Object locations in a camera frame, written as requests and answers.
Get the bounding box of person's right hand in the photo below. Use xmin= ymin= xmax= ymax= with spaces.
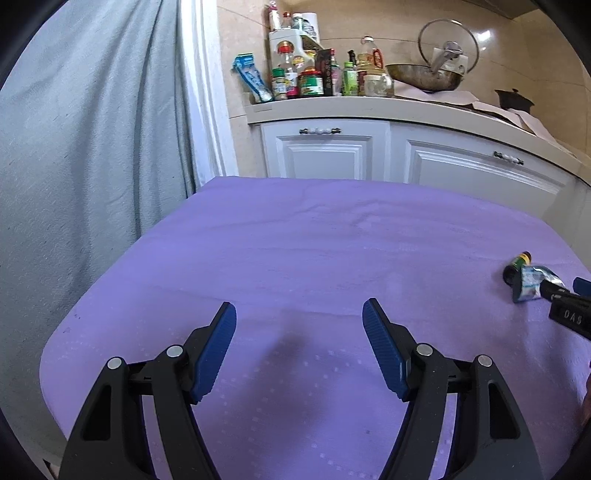
xmin=579 ymin=369 xmax=591 ymax=418

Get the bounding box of red lid green label jar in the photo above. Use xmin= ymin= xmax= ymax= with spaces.
xmin=298 ymin=68 xmax=324 ymax=97

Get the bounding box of white spice rack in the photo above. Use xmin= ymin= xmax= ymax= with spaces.
xmin=269 ymin=27 xmax=325 ymax=77

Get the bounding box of purple tablecloth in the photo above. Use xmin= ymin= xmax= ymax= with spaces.
xmin=41 ymin=176 xmax=591 ymax=480

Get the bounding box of red label sauce bottle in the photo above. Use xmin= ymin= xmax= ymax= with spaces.
xmin=278 ymin=41 xmax=299 ymax=99

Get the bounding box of cooking oil bottle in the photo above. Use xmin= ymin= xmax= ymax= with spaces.
xmin=356 ymin=36 xmax=387 ymax=75

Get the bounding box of wide white cabinet door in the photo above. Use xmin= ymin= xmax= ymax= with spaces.
xmin=403 ymin=135 xmax=570 ymax=217

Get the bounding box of silver foil wrapper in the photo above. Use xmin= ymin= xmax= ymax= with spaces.
xmin=512 ymin=265 xmax=565 ymax=304

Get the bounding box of dark sauce box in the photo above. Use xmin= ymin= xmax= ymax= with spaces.
xmin=318 ymin=48 xmax=339 ymax=97

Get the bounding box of white door frame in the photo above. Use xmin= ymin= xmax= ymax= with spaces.
xmin=178 ymin=0 xmax=240 ymax=188

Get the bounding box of grey curtain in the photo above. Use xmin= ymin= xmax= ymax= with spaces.
xmin=0 ymin=0 xmax=204 ymax=462

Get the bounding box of black clay pot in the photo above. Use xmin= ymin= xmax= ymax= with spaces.
xmin=494 ymin=88 xmax=536 ymax=114

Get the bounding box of white lidded jar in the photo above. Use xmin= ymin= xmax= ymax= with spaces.
xmin=363 ymin=72 xmax=394 ymax=98

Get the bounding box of small green bottle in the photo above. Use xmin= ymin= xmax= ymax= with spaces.
xmin=503 ymin=251 xmax=534 ymax=286

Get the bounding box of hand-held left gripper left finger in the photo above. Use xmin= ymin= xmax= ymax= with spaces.
xmin=59 ymin=302 xmax=238 ymax=480

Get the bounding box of green drink bottle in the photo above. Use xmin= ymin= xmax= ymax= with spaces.
xmin=342 ymin=62 xmax=359 ymax=97

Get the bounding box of blue packet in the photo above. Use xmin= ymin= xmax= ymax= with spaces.
xmin=232 ymin=54 xmax=274 ymax=103

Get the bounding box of glass pot lid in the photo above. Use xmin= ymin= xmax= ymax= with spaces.
xmin=418 ymin=18 xmax=481 ymax=75

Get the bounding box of pink cloth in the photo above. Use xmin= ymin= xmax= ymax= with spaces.
xmin=392 ymin=89 xmax=575 ymax=155

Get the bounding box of metal wok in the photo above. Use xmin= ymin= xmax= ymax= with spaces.
xmin=385 ymin=63 xmax=465 ymax=92

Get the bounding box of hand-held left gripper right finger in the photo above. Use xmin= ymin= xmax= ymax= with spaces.
xmin=361 ymin=298 xmax=546 ymax=480

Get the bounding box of narrow white cabinet door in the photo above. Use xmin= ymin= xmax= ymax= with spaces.
xmin=259 ymin=121 xmax=392 ymax=182

